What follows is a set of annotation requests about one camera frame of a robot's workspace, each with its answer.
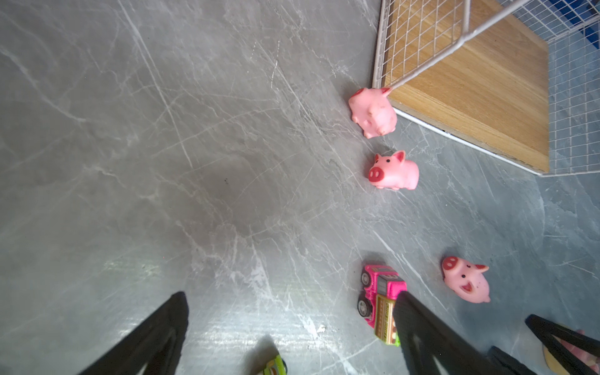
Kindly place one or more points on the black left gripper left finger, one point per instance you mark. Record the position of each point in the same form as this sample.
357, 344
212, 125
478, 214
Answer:
153, 347

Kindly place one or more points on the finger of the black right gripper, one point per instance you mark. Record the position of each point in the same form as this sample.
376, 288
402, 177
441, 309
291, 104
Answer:
507, 363
575, 352

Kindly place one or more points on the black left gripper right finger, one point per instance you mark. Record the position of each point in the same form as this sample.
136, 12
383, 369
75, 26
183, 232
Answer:
429, 345

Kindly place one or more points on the pink pig toy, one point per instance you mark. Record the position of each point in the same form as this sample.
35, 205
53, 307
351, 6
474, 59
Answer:
466, 279
373, 112
394, 172

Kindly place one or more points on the white wire wooden shelf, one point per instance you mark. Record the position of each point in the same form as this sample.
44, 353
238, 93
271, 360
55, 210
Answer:
516, 79

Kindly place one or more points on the pink toy truck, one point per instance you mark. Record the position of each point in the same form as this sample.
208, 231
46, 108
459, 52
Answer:
381, 287

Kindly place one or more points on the orange green toy car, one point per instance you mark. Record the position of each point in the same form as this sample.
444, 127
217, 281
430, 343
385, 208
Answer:
276, 366

